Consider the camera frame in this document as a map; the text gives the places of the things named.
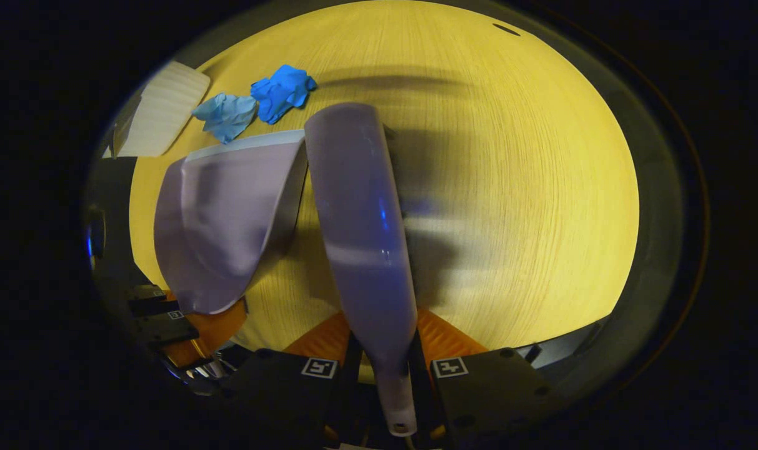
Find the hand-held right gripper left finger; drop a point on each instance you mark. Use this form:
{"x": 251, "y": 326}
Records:
{"x": 279, "y": 387}

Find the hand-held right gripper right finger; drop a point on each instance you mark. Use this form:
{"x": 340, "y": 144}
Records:
{"x": 491, "y": 394}

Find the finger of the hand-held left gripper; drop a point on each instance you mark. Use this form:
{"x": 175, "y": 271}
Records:
{"x": 213, "y": 328}
{"x": 154, "y": 306}

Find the pink dustpan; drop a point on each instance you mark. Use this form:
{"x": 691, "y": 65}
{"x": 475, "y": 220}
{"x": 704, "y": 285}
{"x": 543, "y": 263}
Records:
{"x": 222, "y": 219}

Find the pink small broom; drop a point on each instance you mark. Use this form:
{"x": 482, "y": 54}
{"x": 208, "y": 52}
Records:
{"x": 360, "y": 219}

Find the white ribbed garbage bin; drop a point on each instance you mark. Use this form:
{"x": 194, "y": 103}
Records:
{"x": 166, "y": 106}

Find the light blue paper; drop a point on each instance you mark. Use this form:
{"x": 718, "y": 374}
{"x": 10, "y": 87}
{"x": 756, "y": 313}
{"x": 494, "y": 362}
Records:
{"x": 225, "y": 115}

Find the deep blue paper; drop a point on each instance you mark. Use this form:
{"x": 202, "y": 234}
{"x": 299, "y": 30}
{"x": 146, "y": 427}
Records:
{"x": 282, "y": 90}

